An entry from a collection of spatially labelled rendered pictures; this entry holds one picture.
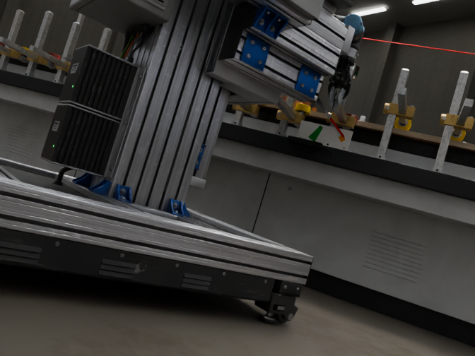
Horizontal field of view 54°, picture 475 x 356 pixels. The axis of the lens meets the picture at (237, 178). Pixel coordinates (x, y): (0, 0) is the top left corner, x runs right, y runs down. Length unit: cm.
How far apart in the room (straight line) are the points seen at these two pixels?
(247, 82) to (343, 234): 117
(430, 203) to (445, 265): 35
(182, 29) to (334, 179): 112
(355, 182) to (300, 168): 27
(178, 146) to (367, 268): 130
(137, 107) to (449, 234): 161
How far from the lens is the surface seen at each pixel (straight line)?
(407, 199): 223
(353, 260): 243
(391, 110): 228
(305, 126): 231
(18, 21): 356
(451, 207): 223
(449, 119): 228
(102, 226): 109
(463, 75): 235
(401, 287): 242
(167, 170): 146
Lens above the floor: 33
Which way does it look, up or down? 3 degrees up
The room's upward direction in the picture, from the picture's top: 17 degrees clockwise
